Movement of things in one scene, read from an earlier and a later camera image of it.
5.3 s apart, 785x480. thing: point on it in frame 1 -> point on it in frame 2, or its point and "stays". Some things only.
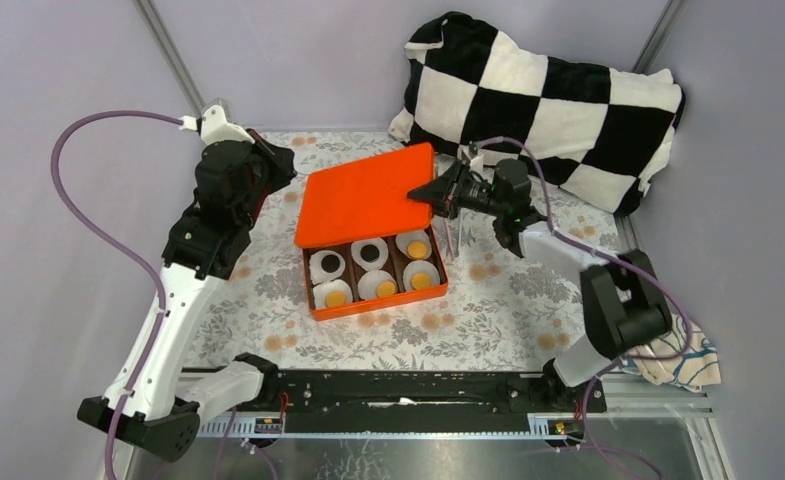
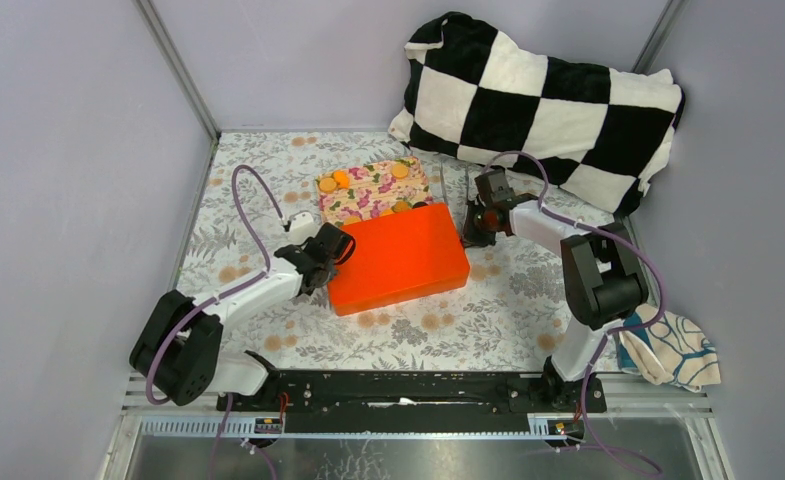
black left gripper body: [270, 176] -> [331, 272]
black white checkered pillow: [601, 130] stays
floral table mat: [500, 314] stays
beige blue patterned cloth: [682, 356] stays
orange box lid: [365, 199] -> [399, 257]
